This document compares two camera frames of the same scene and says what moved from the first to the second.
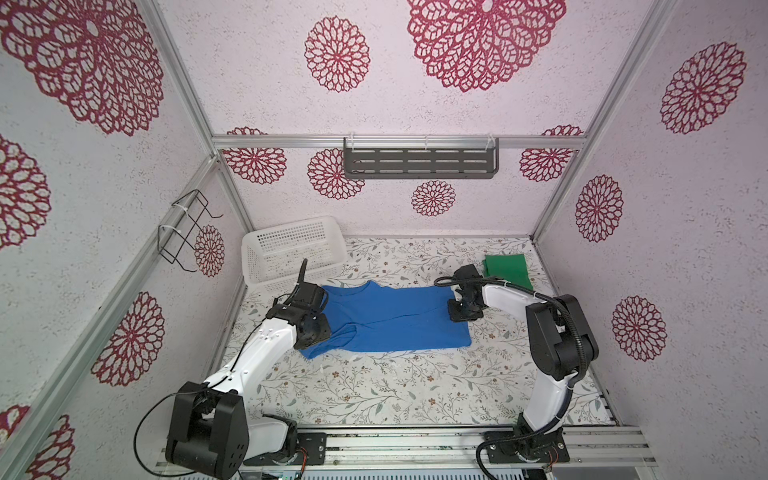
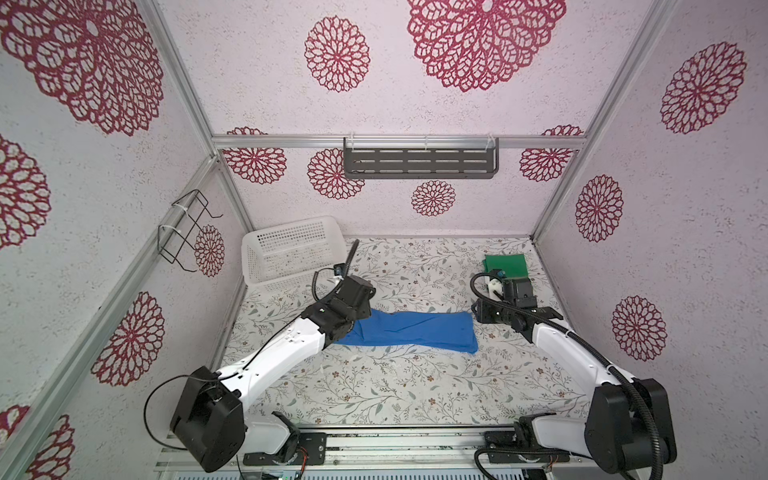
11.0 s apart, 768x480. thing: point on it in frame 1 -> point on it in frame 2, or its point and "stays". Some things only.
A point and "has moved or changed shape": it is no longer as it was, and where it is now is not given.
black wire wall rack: x=177 y=235 stays
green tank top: x=512 y=268 stays
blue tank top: x=378 y=317 has moved or changed shape
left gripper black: x=325 y=332 -> x=365 y=312
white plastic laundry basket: x=271 y=258 stays
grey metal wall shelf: x=421 y=157 stays
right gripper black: x=454 y=316 -> x=481 y=315
